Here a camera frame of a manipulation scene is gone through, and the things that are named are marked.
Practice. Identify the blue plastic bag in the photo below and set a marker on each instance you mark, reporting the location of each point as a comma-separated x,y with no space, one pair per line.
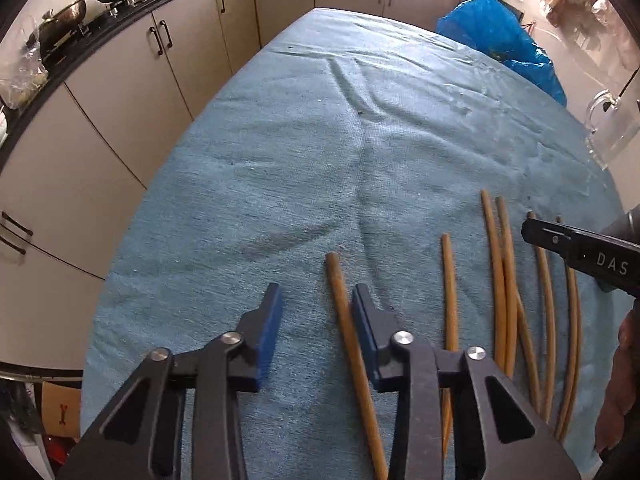
490,30

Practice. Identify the person's right hand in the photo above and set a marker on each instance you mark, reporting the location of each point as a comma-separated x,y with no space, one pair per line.
622,390

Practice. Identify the metal cooking pot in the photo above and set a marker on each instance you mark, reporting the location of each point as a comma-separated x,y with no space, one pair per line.
62,17

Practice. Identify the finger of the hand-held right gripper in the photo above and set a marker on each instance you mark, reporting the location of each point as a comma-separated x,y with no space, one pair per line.
590,257

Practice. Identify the cardboard box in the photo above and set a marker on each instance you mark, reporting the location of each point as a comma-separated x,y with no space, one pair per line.
60,410

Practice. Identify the clear plastic bag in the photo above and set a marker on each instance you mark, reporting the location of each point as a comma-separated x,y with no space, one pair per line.
22,82

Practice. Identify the gas stove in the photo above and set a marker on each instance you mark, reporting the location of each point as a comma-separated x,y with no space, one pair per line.
122,5

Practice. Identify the cream kitchen cabinets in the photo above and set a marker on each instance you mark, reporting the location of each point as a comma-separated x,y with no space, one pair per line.
115,90

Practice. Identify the black kitchen countertop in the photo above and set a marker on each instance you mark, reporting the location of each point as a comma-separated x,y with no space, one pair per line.
75,62

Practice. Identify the clear glass mug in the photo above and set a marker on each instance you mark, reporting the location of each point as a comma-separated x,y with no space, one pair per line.
617,130

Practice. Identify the blue towel tablecloth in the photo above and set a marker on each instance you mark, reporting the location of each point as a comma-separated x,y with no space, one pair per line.
300,160

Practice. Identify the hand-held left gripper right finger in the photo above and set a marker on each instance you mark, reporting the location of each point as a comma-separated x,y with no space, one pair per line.
362,340

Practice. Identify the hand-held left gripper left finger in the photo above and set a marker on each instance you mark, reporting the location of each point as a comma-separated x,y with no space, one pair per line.
267,340

